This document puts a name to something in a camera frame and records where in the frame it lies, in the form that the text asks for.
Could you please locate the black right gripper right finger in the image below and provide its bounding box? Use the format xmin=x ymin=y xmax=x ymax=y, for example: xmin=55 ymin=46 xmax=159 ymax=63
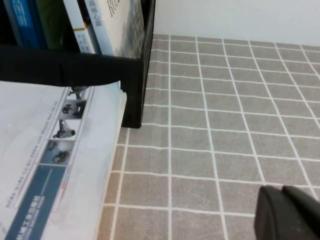
xmin=282 ymin=185 xmax=320 ymax=221

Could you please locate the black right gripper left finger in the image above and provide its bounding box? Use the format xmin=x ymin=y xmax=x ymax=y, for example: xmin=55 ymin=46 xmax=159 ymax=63
xmin=254 ymin=185 xmax=320 ymax=240

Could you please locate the white car suspension book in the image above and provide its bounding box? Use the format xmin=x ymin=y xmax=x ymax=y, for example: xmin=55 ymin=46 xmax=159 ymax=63
xmin=0 ymin=81 xmax=96 ymax=240

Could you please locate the white book orange band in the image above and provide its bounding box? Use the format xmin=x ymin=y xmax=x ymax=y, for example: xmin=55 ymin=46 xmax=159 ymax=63
xmin=83 ymin=0 xmax=146 ymax=60

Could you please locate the black mesh book stand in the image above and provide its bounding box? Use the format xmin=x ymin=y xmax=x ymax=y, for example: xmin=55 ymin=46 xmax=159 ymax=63
xmin=0 ymin=0 xmax=156 ymax=130

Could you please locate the white book black square logo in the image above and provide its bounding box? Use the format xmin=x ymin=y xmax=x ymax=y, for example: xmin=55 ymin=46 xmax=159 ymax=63
xmin=61 ymin=0 xmax=96 ymax=55

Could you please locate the blue mechanical design book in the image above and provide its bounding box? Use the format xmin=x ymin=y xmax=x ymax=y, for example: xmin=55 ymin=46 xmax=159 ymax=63
xmin=2 ymin=0 xmax=49 ymax=50

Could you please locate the grey grid tablecloth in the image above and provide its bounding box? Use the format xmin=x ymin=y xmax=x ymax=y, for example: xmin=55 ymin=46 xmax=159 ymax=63
xmin=94 ymin=33 xmax=320 ymax=240

